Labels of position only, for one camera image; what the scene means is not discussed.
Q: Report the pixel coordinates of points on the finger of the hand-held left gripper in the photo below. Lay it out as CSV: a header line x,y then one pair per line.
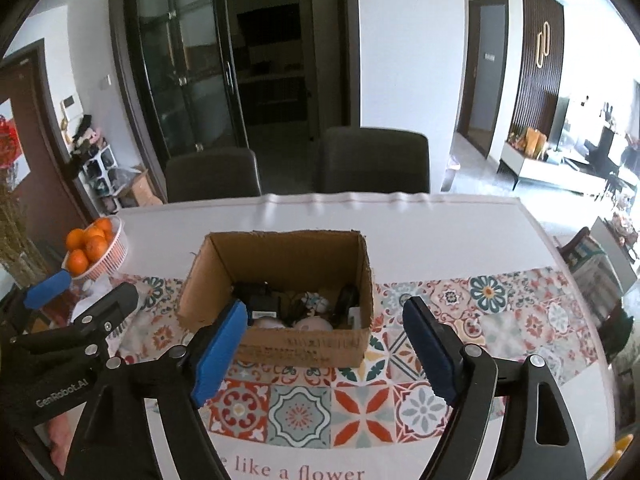
x,y
47,287
107,305

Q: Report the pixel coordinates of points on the gold wall ornament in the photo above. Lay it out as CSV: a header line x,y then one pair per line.
x,y
542,45

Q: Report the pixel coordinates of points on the brown wooden door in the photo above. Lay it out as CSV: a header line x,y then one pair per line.
x,y
35,125

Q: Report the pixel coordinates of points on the white basket of oranges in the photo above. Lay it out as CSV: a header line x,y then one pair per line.
x,y
107,260

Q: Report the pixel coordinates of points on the white shoe rack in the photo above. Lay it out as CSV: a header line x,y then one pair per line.
x,y
100,175

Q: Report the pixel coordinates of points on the dark dining chair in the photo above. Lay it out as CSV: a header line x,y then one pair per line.
x,y
372,160
212,175

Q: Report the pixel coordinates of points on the dried plant bundle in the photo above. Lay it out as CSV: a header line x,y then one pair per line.
x,y
15,240

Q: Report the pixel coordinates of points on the cushioned side chair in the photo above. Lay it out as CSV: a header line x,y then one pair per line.
x,y
590,265

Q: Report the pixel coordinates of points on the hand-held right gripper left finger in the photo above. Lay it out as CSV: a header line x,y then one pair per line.
x,y
220,355

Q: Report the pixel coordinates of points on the orange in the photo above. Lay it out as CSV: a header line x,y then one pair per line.
x,y
96,249
77,262
76,237
103,225

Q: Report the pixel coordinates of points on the glass sliding door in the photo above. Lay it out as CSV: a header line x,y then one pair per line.
x,y
200,60

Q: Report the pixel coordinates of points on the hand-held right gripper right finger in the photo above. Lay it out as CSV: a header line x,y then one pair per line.
x,y
430,350

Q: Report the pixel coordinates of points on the wall intercom panel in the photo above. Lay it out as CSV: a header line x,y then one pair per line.
x,y
71,106

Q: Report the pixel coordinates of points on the small cardboard box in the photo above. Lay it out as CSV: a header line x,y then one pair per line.
x,y
145,187

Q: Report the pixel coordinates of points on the round pink white mouse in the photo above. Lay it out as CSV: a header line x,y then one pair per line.
x,y
313,324

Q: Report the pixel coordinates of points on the white tv cabinet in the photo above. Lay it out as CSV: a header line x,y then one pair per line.
x,y
540,167

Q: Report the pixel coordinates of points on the black power adapter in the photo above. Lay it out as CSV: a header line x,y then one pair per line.
x,y
261,301

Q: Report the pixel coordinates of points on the red hanging decoration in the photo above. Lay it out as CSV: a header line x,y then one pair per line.
x,y
6,140

